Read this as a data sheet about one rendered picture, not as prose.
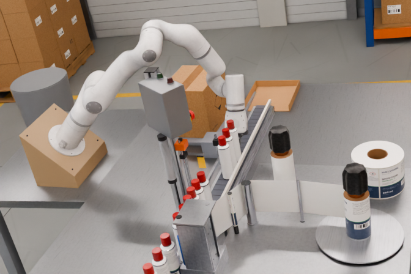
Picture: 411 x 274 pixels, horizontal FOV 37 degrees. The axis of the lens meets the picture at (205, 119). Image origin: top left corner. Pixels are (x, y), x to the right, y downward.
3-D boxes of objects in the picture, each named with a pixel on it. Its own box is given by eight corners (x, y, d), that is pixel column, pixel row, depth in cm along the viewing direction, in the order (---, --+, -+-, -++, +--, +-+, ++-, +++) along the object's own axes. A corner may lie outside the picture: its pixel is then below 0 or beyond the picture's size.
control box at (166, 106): (172, 140, 223) (161, 93, 214) (148, 126, 236) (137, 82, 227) (194, 128, 227) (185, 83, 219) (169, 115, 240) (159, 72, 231)
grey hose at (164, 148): (175, 184, 235) (164, 137, 225) (166, 183, 236) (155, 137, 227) (178, 178, 238) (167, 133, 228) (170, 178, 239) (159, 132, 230)
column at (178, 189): (187, 215, 257) (154, 71, 226) (177, 214, 259) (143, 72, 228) (191, 208, 261) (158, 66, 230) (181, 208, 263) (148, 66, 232)
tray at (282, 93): (289, 111, 322) (288, 104, 320) (243, 111, 332) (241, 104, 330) (300, 85, 347) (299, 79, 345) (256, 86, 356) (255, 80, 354)
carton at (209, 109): (211, 139, 307) (202, 91, 294) (169, 136, 316) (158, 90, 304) (231, 110, 331) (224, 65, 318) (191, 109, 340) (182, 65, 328)
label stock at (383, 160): (353, 170, 256) (350, 141, 250) (402, 169, 251) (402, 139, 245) (353, 199, 239) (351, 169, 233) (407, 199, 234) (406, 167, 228)
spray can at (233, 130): (240, 162, 277) (233, 123, 267) (229, 162, 279) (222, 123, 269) (243, 156, 281) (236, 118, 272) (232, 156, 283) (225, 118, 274)
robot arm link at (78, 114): (67, 120, 283) (88, 87, 269) (74, 95, 297) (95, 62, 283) (91, 130, 287) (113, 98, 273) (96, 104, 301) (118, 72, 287)
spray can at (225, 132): (236, 172, 271) (229, 132, 261) (225, 172, 273) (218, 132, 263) (239, 166, 275) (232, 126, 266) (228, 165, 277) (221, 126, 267)
